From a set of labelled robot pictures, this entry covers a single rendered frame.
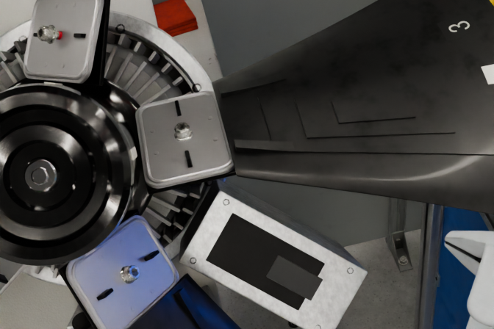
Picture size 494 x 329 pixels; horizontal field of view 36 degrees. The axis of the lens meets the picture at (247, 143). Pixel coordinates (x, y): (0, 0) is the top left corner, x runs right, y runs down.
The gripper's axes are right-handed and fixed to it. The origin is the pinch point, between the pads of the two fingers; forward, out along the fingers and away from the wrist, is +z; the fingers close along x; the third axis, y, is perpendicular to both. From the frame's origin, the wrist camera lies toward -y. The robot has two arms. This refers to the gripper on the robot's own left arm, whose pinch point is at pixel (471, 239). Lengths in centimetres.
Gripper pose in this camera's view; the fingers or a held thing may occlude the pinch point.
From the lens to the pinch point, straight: 49.7
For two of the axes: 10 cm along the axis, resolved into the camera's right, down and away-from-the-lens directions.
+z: -7.4, -4.1, 5.3
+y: -6.4, 6.5, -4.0
